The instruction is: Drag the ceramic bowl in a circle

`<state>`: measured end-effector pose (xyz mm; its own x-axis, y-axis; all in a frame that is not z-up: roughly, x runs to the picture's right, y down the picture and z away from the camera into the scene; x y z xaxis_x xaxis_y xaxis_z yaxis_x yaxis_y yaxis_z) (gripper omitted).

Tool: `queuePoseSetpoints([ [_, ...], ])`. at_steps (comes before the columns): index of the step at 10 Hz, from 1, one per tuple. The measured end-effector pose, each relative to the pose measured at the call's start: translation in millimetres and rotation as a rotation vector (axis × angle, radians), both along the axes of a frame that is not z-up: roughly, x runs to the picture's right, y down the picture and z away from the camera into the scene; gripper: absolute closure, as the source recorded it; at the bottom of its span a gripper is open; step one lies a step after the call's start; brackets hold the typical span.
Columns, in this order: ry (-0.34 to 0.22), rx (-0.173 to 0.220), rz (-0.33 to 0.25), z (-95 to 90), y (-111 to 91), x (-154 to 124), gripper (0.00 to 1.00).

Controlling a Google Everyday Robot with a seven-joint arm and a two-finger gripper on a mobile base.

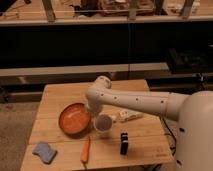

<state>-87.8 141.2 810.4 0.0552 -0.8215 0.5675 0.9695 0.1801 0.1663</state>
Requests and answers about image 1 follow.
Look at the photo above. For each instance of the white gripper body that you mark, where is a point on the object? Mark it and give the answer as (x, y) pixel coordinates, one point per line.
(93, 108)

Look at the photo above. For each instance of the orange ceramic bowl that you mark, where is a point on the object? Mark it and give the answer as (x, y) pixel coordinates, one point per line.
(74, 119)

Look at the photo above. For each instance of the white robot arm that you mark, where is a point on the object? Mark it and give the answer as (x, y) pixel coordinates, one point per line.
(193, 113)

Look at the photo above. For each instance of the white mug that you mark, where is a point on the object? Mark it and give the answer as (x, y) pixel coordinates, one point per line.
(102, 124)

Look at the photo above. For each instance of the white plastic bottle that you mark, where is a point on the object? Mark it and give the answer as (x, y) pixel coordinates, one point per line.
(126, 115)

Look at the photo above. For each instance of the wooden table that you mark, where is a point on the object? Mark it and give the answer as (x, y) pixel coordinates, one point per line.
(147, 143)

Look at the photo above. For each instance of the orange carrot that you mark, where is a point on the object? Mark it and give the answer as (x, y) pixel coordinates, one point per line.
(85, 151)

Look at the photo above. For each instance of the blue sponge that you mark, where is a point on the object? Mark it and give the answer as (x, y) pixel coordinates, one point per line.
(44, 151)

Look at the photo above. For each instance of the black box on shelf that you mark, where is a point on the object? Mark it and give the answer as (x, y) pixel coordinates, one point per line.
(183, 61)

